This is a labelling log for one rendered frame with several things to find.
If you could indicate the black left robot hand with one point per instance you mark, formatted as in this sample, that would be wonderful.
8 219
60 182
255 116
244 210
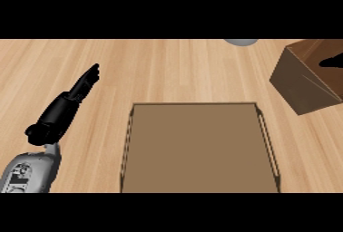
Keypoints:
60 116

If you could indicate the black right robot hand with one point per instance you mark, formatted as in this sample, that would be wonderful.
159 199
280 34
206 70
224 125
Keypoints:
333 62

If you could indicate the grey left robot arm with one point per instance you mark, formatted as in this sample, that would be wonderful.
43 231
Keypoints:
28 173

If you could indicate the brown cardboard box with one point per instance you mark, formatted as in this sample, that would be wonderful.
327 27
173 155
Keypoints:
303 81

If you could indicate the brown wooden tray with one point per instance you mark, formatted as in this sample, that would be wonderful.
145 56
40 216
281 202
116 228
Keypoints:
198 149

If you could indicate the grey round object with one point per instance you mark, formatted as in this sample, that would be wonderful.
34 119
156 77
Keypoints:
241 42

